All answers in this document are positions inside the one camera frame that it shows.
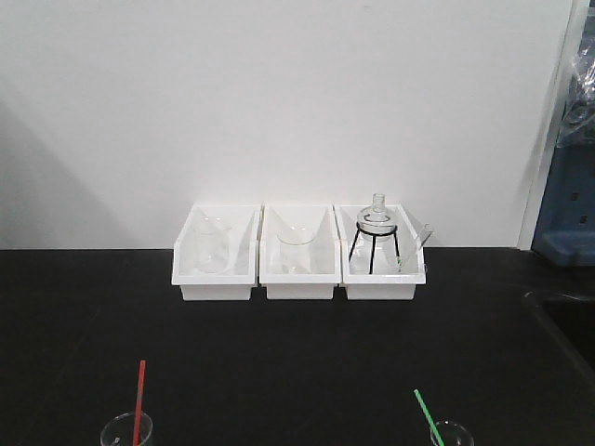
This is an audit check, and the green plastic spoon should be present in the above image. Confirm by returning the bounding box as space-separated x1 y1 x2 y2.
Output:
413 388 444 446

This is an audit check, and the white storage bin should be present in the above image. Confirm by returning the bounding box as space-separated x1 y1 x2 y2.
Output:
334 204 426 300
171 203 261 301
258 204 341 300

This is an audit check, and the front right glass beaker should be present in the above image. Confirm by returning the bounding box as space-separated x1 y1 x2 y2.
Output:
430 420 475 446

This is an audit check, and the right white storage bin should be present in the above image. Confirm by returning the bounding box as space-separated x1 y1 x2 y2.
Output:
334 204 426 300

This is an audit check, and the left white storage bin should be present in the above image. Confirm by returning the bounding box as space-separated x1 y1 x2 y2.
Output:
171 203 261 301

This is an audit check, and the blue equipment with plastic cover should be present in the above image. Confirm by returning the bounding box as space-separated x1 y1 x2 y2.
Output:
532 36 595 267

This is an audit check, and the glass beaker in middle bin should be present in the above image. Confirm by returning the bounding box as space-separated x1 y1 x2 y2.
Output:
277 226 313 274

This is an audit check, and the glass beaker in bin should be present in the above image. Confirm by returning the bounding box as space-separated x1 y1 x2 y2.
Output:
192 216 231 273
277 226 313 274

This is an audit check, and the red plastic spoon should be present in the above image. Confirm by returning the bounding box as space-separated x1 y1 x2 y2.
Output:
132 360 146 446

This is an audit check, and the black wire tripod stand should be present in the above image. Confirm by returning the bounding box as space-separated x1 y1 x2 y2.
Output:
348 223 400 275

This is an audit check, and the black lab sink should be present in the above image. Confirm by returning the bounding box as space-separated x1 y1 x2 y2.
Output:
522 292 594 390

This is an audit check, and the middle white storage bin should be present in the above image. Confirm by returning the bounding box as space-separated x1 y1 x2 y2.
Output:
258 204 341 300

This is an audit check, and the round glass flask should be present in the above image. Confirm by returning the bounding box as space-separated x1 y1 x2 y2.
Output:
357 193 398 236

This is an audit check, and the glass beaker in left bin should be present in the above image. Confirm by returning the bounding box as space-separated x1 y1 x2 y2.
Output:
192 216 231 273

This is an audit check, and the front left glass beaker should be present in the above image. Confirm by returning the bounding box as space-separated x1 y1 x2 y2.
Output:
99 413 154 446

